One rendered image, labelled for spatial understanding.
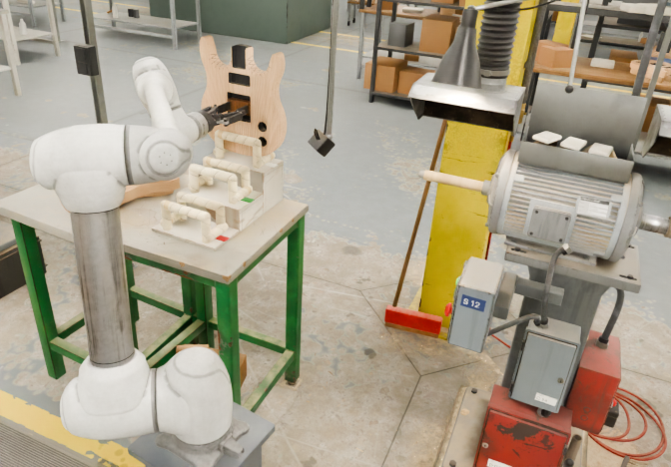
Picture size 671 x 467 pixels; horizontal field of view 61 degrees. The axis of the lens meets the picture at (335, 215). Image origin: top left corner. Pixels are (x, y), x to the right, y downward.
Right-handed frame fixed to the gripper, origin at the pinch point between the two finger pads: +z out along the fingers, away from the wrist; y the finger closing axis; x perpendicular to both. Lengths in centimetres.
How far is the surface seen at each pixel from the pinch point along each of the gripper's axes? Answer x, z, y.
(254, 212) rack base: -33.8, -9.3, 14.2
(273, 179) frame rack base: -25.7, 4.1, 14.2
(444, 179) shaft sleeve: -5, -7, 81
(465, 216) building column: -60, 82, 75
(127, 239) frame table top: -38, -42, -16
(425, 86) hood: 22, -7, 71
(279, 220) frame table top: -37.9, -3.3, 21.3
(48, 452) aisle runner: -131, -69, -44
